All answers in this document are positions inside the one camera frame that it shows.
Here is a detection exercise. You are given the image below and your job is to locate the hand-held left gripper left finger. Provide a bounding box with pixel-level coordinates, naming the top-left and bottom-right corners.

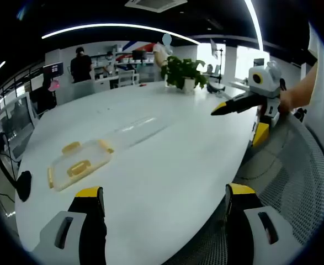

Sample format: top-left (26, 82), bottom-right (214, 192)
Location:
top-left (31, 186), bottom-right (108, 265)

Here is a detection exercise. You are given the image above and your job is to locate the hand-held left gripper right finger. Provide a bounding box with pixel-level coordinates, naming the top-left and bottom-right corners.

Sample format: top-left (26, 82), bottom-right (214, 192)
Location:
top-left (225, 182), bottom-right (304, 265)

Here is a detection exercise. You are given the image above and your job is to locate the clear box with yellow buckles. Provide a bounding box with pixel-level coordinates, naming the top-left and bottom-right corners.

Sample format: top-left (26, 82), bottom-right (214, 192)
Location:
top-left (47, 139), bottom-right (115, 193)

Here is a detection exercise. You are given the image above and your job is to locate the person's right hand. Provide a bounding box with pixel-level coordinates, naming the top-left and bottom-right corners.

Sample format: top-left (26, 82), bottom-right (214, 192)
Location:
top-left (278, 87), bottom-right (297, 114)

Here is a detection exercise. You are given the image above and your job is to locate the grey mesh office chair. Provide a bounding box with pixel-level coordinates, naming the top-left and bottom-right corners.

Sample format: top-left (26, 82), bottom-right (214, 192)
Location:
top-left (164, 112), bottom-right (324, 265)

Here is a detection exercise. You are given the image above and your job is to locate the green potted plant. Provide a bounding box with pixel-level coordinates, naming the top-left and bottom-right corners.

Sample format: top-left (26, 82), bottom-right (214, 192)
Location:
top-left (160, 55), bottom-right (210, 92)

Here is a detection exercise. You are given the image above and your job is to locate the straight ceiling light strip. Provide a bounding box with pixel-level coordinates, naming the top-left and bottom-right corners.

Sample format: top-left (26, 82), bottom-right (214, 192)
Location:
top-left (243, 0), bottom-right (264, 51)

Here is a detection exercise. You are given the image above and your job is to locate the small black pad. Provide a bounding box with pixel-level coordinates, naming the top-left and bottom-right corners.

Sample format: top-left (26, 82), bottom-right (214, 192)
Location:
top-left (15, 170), bottom-right (33, 203)

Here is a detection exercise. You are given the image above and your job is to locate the white chair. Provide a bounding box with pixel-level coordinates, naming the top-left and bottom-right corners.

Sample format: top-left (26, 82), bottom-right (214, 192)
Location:
top-left (117, 70), bottom-right (140, 88)

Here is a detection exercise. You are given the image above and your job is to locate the white storage shelf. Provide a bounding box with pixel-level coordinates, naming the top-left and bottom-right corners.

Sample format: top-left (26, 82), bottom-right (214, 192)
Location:
top-left (91, 49), bottom-right (156, 81)

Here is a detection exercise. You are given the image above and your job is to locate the ceiling air vent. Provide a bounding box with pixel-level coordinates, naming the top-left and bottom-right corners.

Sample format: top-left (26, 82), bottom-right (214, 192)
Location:
top-left (124, 0), bottom-right (189, 13)

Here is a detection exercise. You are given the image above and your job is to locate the long curved ceiling light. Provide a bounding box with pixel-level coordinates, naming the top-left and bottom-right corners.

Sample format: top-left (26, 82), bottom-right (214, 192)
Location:
top-left (41, 23), bottom-right (201, 45)

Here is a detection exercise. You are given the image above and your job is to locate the pink cloth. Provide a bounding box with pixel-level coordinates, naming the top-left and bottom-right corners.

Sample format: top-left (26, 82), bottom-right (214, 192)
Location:
top-left (47, 79), bottom-right (61, 92)

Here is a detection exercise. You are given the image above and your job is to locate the dark computer monitor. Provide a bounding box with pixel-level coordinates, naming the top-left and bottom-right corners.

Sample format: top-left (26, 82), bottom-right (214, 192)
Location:
top-left (42, 62), bottom-right (65, 78)

